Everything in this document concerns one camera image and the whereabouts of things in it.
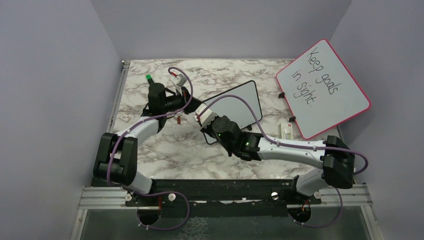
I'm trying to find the pink framed written whiteboard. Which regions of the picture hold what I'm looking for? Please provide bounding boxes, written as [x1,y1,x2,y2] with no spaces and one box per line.
[276,39,372,140]

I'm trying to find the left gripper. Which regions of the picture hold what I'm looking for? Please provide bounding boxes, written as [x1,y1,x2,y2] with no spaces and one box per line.
[162,86,204,115]

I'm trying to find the small white tag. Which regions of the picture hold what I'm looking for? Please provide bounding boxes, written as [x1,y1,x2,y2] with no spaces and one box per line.
[119,114,131,123]

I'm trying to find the purple cable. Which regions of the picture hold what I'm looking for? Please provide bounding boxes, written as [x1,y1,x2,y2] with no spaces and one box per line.
[197,94,369,229]
[105,66,195,232]

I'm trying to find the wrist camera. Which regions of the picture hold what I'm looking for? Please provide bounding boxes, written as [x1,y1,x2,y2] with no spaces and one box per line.
[194,103,218,128]
[172,73,188,88]

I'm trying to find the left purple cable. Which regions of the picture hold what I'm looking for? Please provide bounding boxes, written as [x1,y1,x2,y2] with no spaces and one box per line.
[105,66,195,232]

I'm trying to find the white whiteboard eraser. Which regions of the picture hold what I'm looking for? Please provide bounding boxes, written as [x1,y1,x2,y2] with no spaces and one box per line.
[279,122,294,140]

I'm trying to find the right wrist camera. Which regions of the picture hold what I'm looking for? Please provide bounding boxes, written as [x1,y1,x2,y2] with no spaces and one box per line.
[194,103,218,128]

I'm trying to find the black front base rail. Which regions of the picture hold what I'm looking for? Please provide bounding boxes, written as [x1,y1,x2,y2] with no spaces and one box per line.
[81,179,340,218]

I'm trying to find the green highlighter pen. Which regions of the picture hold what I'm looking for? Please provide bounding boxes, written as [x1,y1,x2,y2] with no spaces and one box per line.
[145,74,155,86]

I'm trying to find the aluminium frame rail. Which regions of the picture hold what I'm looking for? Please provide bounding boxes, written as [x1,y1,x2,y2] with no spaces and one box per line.
[70,60,131,240]

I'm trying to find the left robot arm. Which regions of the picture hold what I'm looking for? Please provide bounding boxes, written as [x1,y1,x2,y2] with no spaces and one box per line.
[93,81,202,206]

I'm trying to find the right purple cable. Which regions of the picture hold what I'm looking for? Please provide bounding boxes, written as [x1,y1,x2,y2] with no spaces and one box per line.
[197,94,369,229]

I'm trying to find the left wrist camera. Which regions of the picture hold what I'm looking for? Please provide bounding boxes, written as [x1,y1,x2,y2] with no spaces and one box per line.
[172,73,188,88]

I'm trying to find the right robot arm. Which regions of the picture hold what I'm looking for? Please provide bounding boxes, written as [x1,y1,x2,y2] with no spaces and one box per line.
[198,116,355,204]

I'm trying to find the black framed small whiteboard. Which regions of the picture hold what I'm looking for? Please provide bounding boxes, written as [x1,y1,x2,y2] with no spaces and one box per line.
[195,80,263,130]

